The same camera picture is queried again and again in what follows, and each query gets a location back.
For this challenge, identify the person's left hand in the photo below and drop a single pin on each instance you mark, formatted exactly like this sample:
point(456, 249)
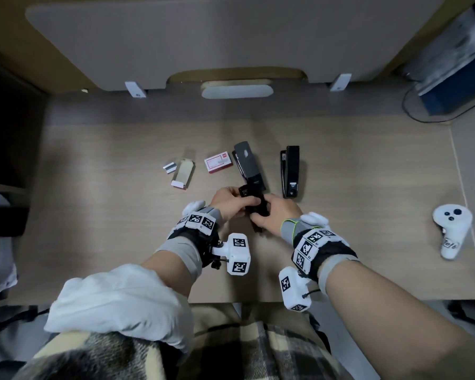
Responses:
point(227, 203)

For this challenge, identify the person's right hand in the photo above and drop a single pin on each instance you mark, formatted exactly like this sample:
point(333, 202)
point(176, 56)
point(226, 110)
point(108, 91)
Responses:
point(283, 215)

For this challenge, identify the person's left thumb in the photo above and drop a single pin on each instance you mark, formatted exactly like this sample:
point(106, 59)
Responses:
point(248, 201)

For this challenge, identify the person's right thumb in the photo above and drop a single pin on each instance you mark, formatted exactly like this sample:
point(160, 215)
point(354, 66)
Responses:
point(260, 221)

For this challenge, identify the black stapler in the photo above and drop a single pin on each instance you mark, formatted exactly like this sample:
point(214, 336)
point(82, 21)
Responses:
point(290, 172)
point(248, 164)

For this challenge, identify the person's left forearm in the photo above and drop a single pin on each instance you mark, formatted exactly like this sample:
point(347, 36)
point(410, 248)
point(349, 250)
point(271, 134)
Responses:
point(168, 273)

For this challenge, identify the person's right forearm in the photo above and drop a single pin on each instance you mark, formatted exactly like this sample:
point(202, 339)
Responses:
point(388, 308)

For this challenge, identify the red staple box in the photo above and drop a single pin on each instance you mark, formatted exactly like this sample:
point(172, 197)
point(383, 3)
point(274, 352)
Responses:
point(218, 162)

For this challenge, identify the closed black stapler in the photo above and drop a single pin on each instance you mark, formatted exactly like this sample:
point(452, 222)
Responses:
point(290, 172)

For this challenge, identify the left wrist marker band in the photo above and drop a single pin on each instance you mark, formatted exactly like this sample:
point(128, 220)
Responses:
point(196, 225)

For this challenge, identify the wrist marker band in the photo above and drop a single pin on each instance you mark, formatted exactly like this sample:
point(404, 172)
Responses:
point(316, 247)
point(196, 225)

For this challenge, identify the right wrist marker band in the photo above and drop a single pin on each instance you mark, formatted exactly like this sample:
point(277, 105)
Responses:
point(316, 247)

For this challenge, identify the open beige staple box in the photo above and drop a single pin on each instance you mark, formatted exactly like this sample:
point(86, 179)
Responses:
point(183, 174)

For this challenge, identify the silver staple strip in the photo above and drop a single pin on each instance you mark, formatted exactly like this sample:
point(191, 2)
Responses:
point(169, 167)

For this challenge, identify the plaid beige garment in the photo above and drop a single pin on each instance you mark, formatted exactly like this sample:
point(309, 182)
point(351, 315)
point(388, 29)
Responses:
point(229, 352)

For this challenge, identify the white rolled sleeve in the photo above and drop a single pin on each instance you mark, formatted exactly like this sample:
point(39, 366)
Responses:
point(122, 300)

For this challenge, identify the beige desk partition board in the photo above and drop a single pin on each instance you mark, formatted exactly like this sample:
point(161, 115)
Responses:
point(229, 35)

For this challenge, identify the white handheld controller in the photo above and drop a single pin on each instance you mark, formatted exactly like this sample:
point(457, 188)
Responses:
point(452, 229)

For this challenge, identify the dark side cabinet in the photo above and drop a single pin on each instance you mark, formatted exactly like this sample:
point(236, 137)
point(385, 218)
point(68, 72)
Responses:
point(8, 154)

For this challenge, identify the blue and grey box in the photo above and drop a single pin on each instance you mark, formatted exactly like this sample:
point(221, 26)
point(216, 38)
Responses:
point(451, 63)

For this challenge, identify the left wrist white camera cube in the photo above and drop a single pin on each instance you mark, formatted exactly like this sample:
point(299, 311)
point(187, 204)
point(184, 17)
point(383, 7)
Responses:
point(237, 255)

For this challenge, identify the wrist white camera cube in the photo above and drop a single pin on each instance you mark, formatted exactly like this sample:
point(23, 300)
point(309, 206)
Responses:
point(237, 255)
point(295, 288)

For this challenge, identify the right wrist white camera cube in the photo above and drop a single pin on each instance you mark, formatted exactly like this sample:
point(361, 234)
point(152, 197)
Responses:
point(295, 288)

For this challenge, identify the white partition bracket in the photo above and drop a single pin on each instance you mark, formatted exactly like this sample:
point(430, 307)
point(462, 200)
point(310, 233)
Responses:
point(135, 89)
point(340, 82)

